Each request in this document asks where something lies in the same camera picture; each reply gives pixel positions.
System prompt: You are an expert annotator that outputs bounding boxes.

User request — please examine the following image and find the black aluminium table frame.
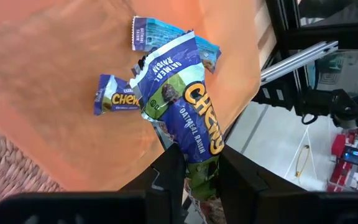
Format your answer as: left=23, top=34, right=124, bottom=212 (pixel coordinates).
left=259, top=0, right=358, bottom=94

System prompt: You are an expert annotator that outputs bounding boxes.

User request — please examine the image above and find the red furniture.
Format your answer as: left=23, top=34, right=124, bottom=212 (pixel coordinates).
left=326, top=118, right=358, bottom=194

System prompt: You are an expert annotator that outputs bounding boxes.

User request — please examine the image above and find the orange translucent plastic bin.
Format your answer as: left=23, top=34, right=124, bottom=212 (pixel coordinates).
left=0, top=0, right=262, bottom=192

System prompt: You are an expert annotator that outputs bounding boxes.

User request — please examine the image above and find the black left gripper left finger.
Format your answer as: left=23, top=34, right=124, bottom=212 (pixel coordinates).
left=0, top=142, right=188, bottom=224

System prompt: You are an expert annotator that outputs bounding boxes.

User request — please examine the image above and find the black round base foot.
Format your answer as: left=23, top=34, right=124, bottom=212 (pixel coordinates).
left=295, top=88, right=358, bottom=129

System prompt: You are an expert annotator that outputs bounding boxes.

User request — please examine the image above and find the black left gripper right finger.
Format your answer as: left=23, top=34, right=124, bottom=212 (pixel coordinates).
left=218, top=144, right=358, bottom=224

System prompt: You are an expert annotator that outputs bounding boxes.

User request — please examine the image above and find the clear round glass plate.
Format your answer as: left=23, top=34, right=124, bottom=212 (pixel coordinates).
left=0, top=116, right=65, bottom=215

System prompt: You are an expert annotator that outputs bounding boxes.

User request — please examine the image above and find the silver aluminium extrusion bar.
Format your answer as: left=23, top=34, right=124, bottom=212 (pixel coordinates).
left=259, top=40, right=339, bottom=85

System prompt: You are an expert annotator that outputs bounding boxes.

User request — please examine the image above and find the yellow cable loop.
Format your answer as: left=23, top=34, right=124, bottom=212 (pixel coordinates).
left=295, top=144, right=311, bottom=179

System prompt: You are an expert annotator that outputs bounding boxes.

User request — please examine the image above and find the black box with white labels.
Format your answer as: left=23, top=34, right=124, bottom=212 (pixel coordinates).
left=252, top=79, right=295, bottom=112

